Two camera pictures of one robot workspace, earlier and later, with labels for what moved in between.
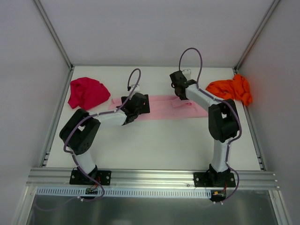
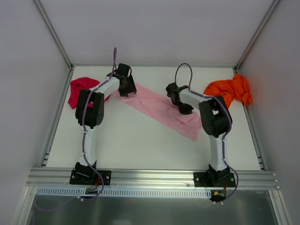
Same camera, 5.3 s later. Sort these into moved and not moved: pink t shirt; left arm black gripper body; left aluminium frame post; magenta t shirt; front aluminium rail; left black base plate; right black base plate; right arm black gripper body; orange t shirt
Moved: left arm black gripper body; right arm black gripper body; pink t shirt
Not moved: left aluminium frame post; front aluminium rail; magenta t shirt; left black base plate; right black base plate; orange t shirt
